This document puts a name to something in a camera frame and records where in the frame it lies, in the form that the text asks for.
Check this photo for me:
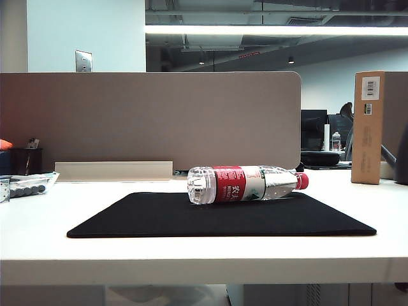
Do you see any clear red-label plastic water bottle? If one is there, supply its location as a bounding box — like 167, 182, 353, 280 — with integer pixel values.
187, 164, 310, 205

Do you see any black mouse pad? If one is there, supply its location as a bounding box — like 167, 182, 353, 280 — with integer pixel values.
66, 191, 377, 239

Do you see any beige desk partition panel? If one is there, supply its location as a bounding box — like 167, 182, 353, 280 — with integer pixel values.
0, 71, 302, 175

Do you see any long cream flat box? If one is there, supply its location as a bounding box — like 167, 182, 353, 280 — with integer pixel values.
54, 161, 174, 183

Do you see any black computer monitor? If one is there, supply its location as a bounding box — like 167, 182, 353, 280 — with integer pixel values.
301, 109, 328, 151

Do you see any dark flat desk mat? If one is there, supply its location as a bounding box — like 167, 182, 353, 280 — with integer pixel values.
302, 163, 353, 170

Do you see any black round cushion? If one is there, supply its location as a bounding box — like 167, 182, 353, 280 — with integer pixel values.
301, 150, 342, 166

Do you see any long ceiling light strip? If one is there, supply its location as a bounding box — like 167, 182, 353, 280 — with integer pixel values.
145, 24, 408, 36

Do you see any dark office chair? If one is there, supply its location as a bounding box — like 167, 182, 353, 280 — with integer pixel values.
328, 101, 355, 162

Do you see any tall brown cardboard box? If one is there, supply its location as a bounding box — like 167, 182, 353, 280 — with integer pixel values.
351, 70, 386, 185

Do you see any grey cabinet under desk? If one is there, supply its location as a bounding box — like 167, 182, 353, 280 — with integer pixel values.
244, 282, 398, 306

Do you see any black pen holder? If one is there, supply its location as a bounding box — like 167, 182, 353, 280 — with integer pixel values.
9, 147, 44, 176

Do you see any clear bag of black discs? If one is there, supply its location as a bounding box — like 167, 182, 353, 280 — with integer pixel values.
0, 171, 61, 200

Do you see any beige partition behind cardboard box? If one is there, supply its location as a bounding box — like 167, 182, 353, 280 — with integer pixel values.
381, 71, 408, 179

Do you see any dark blue fabric item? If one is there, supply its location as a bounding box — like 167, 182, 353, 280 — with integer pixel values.
0, 150, 13, 177

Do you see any white box with dots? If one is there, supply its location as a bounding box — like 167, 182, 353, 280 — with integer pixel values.
0, 178, 12, 203

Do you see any metal wall switch plate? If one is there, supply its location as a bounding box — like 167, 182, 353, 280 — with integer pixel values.
75, 50, 93, 73

